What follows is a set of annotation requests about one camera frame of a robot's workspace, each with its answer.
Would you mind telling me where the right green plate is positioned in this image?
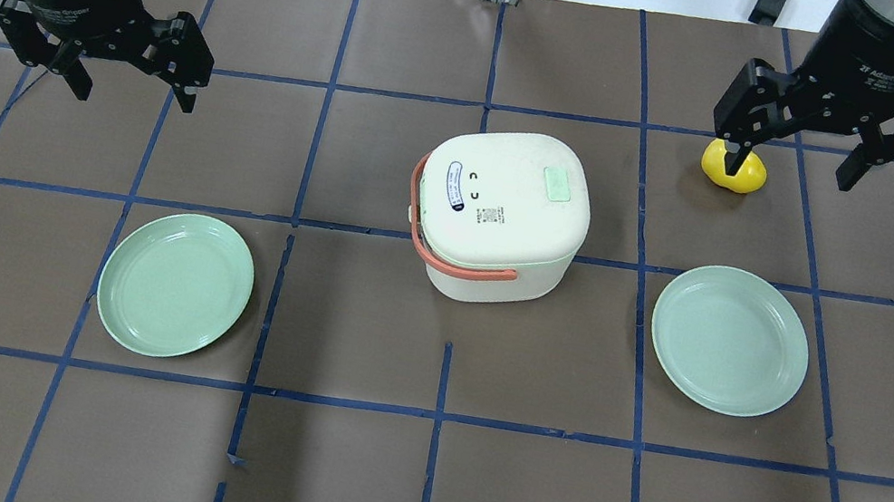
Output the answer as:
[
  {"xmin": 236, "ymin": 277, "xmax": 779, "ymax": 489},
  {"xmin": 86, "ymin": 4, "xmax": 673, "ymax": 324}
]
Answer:
[{"xmin": 651, "ymin": 265, "xmax": 810, "ymax": 418}]

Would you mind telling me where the yellow lemon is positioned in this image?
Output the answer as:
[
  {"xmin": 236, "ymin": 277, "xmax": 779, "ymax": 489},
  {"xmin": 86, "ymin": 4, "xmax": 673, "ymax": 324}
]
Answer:
[{"xmin": 700, "ymin": 139, "xmax": 767, "ymax": 195}]

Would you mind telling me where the green plate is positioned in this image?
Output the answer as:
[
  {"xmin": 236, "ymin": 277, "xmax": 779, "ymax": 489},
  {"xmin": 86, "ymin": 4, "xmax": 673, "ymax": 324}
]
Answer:
[
  {"xmin": 95, "ymin": 213, "xmax": 255, "ymax": 358},
  {"xmin": 651, "ymin": 265, "xmax": 810, "ymax": 418}
]

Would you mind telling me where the white rice cooker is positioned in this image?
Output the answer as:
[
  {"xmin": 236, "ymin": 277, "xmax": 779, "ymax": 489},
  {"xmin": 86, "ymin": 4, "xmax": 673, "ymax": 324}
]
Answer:
[{"xmin": 408, "ymin": 132, "xmax": 591, "ymax": 304}]

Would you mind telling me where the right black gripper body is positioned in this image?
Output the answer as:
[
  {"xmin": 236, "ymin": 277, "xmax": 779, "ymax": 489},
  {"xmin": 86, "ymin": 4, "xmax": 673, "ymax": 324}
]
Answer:
[{"xmin": 797, "ymin": 0, "xmax": 894, "ymax": 130}]

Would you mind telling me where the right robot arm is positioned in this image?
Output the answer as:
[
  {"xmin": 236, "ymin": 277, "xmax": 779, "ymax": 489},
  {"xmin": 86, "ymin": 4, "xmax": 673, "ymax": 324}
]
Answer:
[{"xmin": 712, "ymin": 0, "xmax": 894, "ymax": 191}]

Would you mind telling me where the left green plate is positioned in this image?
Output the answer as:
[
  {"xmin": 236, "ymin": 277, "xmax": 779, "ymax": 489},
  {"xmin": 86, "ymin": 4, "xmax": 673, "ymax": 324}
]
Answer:
[{"xmin": 95, "ymin": 213, "xmax": 255, "ymax": 358}]

